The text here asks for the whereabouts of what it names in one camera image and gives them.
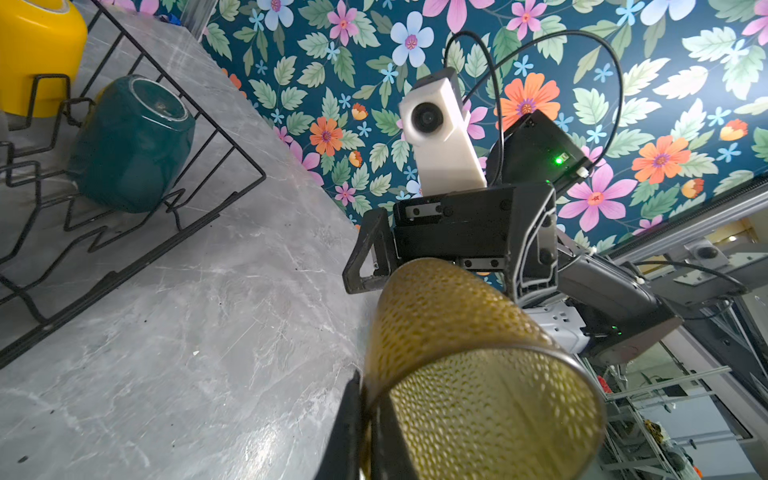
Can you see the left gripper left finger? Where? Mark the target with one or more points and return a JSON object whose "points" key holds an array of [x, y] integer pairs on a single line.
{"points": [[341, 458]]}

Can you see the olive green glass cup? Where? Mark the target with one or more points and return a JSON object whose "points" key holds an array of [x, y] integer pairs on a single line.
{"points": [[480, 390]]}

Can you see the yellow mug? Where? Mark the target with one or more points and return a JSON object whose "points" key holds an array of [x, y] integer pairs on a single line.
{"points": [[39, 37]]}

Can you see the black wire dish rack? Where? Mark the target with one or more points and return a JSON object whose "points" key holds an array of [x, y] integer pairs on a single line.
{"points": [[61, 252]]}

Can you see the cream mug green handle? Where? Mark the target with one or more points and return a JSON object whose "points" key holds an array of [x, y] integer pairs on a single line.
{"points": [[132, 145]]}

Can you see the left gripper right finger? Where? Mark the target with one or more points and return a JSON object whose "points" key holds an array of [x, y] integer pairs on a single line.
{"points": [[389, 457]]}

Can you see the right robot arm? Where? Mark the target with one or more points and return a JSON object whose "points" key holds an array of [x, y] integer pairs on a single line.
{"points": [[622, 317]]}

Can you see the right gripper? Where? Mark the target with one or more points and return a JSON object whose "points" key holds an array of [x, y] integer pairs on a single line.
{"points": [[508, 229]]}

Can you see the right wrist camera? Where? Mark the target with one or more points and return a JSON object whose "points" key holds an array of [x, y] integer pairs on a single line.
{"points": [[436, 127]]}

